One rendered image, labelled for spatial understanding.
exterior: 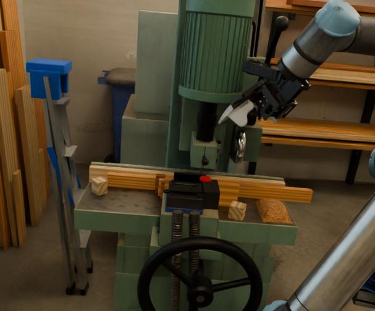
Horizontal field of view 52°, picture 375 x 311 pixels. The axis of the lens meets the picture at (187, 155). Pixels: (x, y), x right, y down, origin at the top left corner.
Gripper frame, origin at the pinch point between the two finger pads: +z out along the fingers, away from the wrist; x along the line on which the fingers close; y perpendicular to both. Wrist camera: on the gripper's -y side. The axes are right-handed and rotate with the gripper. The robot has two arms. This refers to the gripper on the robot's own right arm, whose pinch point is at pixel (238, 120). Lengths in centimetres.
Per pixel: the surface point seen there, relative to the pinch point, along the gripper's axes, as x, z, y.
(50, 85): -9, 66, -74
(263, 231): 6.3, 18.0, 24.8
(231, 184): 4.9, 17.8, 9.5
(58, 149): -7, 87, -55
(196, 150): -1.9, 16.4, -2.7
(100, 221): -27.4, 35.5, 3.2
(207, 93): -3.7, 0.6, -9.6
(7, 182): -13, 148, -78
